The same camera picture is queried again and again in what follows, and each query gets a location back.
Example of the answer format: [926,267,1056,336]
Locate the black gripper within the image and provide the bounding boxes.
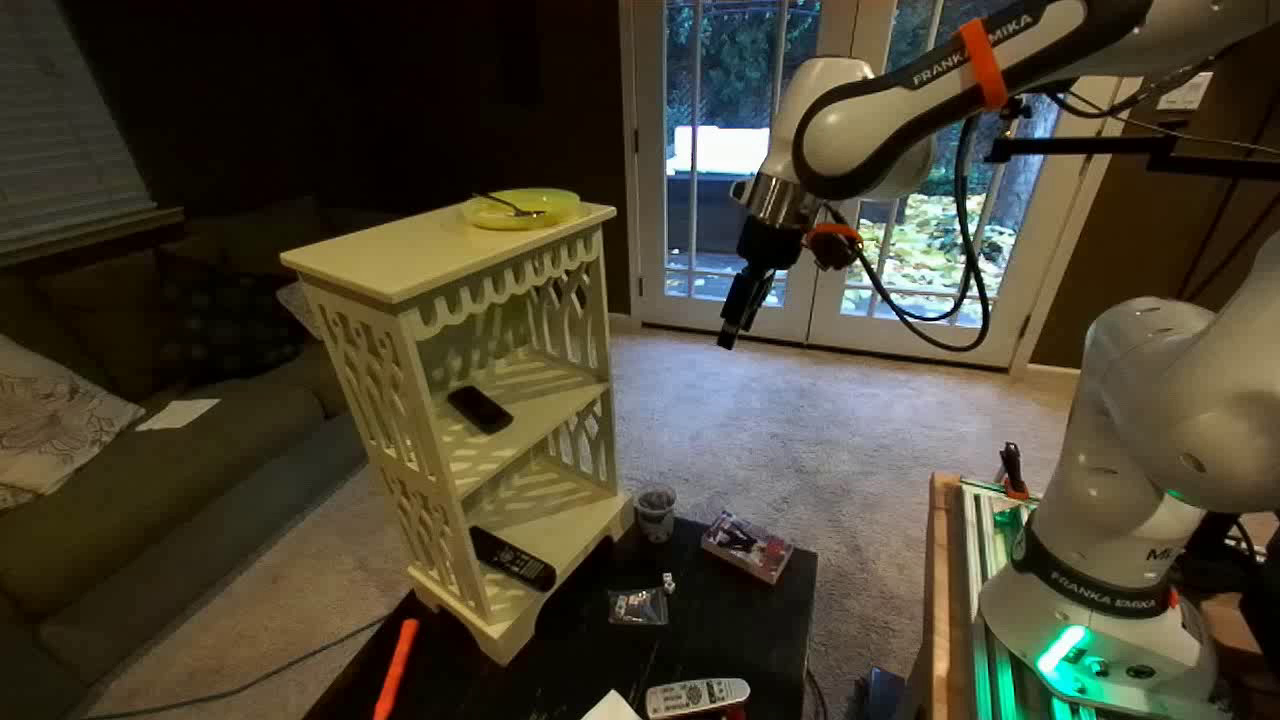
[715,214,808,355]

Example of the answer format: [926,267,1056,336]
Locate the grey translucent cup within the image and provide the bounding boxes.
[633,490,680,547]

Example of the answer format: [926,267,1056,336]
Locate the white French door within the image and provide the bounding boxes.
[616,0,1175,376]

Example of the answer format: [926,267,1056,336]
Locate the yellow-green plate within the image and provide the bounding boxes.
[459,184,586,237]

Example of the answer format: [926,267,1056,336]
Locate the small black remote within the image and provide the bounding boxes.
[443,385,516,438]

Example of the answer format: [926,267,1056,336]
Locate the clear plastic bag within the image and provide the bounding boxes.
[604,567,680,633]

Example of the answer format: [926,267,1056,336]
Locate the black coffee table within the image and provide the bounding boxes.
[305,517,818,720]

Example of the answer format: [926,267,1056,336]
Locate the long black remote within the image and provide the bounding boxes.
[466,525,559,596]

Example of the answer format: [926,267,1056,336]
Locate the white lattice shelf unit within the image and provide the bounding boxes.
[274,197,634,669]

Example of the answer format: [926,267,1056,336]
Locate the wooden robot mounting platform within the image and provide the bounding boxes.
[922,469,1280,720]

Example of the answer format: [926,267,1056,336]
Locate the white remote control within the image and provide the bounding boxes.
[642,673,755,720]

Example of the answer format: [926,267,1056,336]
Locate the white paper napkin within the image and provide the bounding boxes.
[580,684,649,720]

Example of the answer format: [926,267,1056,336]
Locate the dark blue bin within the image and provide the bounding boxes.
[845,666,911,720]

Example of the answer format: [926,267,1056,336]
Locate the dark dotted pillow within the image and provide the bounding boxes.
[154,257,313,394]

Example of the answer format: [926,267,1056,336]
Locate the white paper sheet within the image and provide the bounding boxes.
[132,398,224,438]

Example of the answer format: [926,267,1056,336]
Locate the olive grey sofa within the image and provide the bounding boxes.
[0,197,373,720]

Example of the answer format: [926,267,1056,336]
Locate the light patterned pillow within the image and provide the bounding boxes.
[0,334,147,513]

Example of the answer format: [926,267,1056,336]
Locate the white window blinds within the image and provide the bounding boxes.
[0,0,161,262]

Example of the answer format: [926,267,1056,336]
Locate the wrist camera with orange mount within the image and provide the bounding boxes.
[803,215,869,277]

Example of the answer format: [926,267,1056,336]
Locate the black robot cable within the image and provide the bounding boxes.
[829,113,1000,361]

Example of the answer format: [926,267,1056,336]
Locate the red handled clamp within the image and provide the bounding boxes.
[994,438,1032,510]

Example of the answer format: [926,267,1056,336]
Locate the orange arm strap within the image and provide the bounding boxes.
[951,14,1015,116]

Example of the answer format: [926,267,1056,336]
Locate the black camera stand boom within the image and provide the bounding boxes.
[978,97,1280,184]

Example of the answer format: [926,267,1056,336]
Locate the white light switch plate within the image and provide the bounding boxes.
[1154,69,1214,116]

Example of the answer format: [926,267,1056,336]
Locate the grey floor cable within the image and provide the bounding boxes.
[77,614,391,720]

